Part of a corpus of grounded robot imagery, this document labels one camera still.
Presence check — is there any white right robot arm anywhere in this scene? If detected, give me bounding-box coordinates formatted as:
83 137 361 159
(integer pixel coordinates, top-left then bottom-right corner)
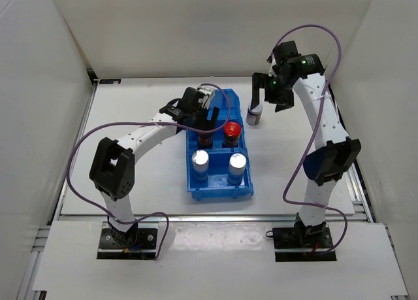
246 50 361 248

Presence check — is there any blue storage bin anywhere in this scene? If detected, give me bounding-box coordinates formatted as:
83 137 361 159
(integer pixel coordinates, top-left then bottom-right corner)
186 117 247 154
186 148 254 201
206 89 242 125

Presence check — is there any white lid dark jar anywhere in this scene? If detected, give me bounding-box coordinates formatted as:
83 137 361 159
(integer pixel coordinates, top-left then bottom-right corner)
246 103 263 125

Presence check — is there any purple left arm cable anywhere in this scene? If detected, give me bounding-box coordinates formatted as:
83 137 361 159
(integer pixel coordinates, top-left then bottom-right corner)
67 82 232 260

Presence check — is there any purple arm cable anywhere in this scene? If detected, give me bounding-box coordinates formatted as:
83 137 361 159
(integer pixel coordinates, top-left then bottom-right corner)
272 24 348 255
67 82 232 260

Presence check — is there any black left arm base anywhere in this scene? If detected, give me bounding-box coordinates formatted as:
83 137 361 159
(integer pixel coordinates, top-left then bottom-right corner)
96 223 159 261

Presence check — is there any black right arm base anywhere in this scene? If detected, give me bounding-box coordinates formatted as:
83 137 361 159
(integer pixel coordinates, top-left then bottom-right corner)
265 222 337 263

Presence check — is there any blue far storage bin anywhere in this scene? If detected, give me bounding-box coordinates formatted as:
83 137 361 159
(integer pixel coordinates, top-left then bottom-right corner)
206 89 242 125

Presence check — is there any blue near storage bin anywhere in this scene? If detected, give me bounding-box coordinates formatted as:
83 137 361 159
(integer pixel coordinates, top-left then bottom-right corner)
186 148 254 201

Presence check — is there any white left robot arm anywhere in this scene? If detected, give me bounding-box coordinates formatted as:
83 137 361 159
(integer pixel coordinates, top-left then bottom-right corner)
89 86 219 248

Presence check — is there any blue middle storage bin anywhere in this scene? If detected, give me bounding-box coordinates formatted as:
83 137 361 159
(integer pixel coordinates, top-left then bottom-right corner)
186 117 247 154

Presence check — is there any silver lid peppercorn jar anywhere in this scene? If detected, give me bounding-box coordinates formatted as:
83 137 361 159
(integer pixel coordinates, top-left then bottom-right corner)
228 153 247 185
191 150 209 182

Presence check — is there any red lid sauce jar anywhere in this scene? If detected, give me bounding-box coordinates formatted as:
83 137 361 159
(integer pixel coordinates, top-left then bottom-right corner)
197 133 213 149
222 122 242 148

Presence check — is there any aluminium table edge rail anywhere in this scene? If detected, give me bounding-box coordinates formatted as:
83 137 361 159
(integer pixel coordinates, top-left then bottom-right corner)
58 212 368 223

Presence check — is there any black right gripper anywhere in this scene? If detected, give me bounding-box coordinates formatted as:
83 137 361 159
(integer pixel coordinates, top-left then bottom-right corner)
250 73 294 113

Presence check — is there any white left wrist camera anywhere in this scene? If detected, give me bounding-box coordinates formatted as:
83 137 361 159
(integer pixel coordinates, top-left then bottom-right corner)
197 86 216 109

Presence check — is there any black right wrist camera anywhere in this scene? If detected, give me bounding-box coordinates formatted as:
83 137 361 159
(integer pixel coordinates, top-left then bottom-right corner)
267 41 300 65

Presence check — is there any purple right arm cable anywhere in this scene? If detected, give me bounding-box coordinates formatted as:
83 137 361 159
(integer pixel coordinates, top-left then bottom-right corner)
272 24 348 255

